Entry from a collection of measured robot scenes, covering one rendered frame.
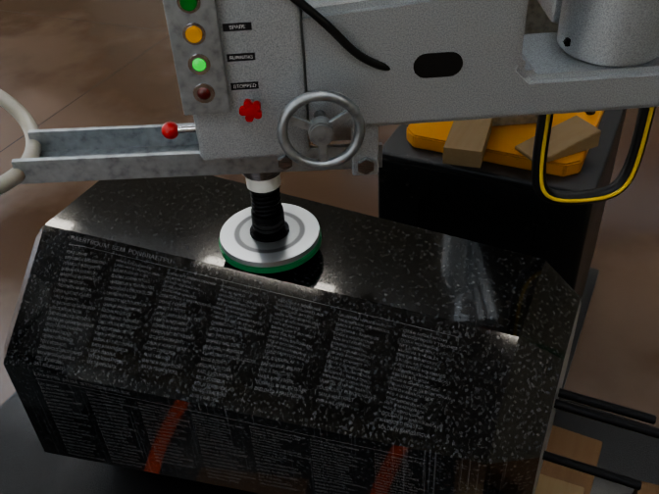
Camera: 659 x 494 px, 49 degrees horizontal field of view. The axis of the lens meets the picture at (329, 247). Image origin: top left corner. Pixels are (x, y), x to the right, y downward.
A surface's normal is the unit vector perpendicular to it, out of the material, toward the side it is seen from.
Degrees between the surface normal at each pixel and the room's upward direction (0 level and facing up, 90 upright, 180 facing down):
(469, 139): 0
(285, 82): 90
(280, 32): 90
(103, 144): 90
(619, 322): 0
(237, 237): 0
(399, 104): 90
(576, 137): 11
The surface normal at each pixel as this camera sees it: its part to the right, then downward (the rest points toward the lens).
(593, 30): -0.64, 0.50
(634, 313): -0.04, -0.79
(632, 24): -0.07, 0.62
